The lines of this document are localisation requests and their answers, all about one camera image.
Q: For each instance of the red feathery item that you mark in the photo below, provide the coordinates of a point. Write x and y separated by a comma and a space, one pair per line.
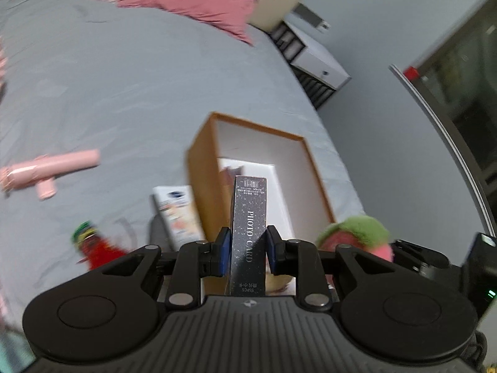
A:
99, 253

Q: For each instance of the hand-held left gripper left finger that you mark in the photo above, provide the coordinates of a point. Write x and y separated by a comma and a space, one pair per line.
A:
224, 250

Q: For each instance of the white lotion tube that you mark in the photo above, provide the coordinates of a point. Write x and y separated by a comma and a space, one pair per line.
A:
178, 213

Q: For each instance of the orange cardboard box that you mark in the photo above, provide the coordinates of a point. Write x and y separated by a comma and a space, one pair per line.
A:
205, 171

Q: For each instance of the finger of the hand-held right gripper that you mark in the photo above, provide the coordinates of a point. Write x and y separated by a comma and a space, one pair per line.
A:
421, 258

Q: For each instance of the grey wall switch panel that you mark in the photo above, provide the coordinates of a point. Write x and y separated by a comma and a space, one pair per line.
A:
310, 14

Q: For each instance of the dark pink pillow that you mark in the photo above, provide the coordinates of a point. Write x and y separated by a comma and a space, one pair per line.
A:
186, 0

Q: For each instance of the pink green pompom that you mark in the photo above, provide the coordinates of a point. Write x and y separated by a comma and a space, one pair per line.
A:
349, 233

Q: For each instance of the window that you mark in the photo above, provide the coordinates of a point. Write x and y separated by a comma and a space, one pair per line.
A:
466, 105

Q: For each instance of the red cup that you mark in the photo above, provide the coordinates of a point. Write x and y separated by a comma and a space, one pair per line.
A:
411, 72

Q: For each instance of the dark illustrated card box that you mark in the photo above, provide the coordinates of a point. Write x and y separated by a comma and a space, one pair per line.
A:
246, 233

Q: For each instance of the black white nightstand with drawer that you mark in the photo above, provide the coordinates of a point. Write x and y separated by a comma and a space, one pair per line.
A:
318, 62

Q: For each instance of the grey window sill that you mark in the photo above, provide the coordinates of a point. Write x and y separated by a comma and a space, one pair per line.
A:
442, 140

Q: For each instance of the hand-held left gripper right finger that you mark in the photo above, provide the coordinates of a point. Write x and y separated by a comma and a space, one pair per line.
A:
271, 250

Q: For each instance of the pink selfie stick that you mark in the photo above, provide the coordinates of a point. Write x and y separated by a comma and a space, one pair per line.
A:
58, 162

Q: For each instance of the teal striped cloth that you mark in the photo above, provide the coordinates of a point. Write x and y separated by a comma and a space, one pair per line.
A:
11, 351

